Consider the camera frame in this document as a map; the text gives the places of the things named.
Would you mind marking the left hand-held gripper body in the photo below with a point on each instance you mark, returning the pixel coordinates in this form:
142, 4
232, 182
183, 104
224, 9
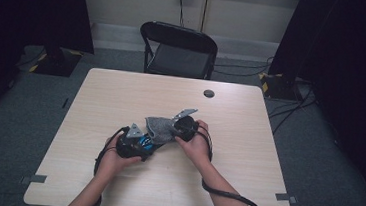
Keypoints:
127, 146

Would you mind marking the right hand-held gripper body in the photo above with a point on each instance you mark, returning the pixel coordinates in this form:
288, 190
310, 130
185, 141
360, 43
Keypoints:
185, 128

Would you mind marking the blue toy car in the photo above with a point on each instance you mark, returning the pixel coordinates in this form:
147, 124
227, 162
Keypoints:
146, 143

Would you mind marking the grey terry cloth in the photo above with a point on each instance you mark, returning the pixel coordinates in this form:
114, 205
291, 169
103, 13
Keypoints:
162, 129

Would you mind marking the person's left hand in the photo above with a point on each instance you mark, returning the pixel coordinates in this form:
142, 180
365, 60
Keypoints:
112, 163

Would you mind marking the person's right hand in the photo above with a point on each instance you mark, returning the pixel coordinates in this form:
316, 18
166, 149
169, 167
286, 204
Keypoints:
198, 149

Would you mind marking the small black floor marker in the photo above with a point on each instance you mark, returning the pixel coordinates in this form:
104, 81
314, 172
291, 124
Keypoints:
65, 103

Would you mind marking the black folding chair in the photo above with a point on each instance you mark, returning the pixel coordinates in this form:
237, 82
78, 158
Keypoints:
180, 37

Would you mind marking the grey tape strip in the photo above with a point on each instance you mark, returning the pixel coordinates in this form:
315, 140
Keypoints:
35, 178
284, 197

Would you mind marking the black stand base striped tape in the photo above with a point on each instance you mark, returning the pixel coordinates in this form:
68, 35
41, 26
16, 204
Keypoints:
57, 67
279, 88

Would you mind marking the black curtain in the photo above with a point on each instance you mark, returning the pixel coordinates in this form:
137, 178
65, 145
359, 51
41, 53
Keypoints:
358, 64
29, 6

